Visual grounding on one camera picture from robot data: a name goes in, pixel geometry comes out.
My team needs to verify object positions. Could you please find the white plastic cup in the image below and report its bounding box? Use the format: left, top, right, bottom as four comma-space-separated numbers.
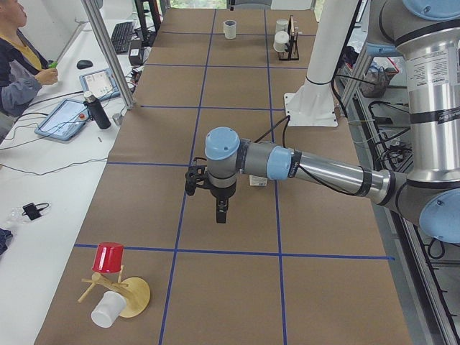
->
91, 291, 127, 328

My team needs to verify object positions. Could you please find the small black adapter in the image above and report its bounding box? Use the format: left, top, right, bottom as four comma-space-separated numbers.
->
22, 203, 50, 221

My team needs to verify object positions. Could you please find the black keyboard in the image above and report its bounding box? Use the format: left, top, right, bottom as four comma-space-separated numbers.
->
111, 22, 134, 54

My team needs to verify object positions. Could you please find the blue white milk carton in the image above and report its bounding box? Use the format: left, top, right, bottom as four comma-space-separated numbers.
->
249, 175, 268, 187

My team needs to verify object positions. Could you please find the near blue teach pendant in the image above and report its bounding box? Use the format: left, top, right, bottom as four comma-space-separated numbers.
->
34, 99, 89, 142

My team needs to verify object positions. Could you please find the white grey mug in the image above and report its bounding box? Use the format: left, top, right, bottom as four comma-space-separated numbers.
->
223, 19, 237, 40

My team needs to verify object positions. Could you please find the far white mug on rack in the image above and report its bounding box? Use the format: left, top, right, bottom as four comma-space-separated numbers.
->
275, 19, 289, 33

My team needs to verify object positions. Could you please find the aluminium frame post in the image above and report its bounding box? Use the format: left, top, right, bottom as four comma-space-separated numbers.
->
81, 0, 134, 110

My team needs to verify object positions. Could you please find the black water bottle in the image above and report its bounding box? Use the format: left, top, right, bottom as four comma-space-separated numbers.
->
83, 91, 111, 129

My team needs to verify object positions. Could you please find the red plastic cup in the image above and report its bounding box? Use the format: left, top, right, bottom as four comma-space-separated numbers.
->
92, 241, 124, 273

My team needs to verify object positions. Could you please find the wooden cup tree stand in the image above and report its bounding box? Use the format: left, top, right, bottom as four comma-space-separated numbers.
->
78, 270, 151, 318

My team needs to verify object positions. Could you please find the far blue teach pendant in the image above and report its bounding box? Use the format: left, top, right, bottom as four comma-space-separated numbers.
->
79, 68, 120, 101

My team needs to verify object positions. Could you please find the white mug on rack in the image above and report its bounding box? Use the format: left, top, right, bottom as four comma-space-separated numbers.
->
275, 19, 289, 33
273, 31, 290, 52

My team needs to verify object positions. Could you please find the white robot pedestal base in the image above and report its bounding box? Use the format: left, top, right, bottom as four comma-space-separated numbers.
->
285, 0, 360, 127

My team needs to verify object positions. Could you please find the small metal cylinder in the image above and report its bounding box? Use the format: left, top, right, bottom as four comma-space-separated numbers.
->
112, 113, 123, 127

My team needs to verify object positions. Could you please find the black computer mouse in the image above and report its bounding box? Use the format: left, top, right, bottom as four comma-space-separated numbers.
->
76, 60, 93, 70

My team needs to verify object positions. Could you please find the seated person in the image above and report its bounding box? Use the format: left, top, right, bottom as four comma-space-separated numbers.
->
1, 1, 58, 117

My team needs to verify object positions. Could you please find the black wire cup rack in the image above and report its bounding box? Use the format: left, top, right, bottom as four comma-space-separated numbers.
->
277, 15, 300, 61

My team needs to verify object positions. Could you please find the blue teach pendant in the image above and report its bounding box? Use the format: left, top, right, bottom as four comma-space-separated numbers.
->
79, 68, 120, 101
34, 99, 89, 142

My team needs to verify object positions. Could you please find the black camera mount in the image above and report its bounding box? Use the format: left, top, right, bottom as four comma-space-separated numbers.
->
185, 157, 211, 196

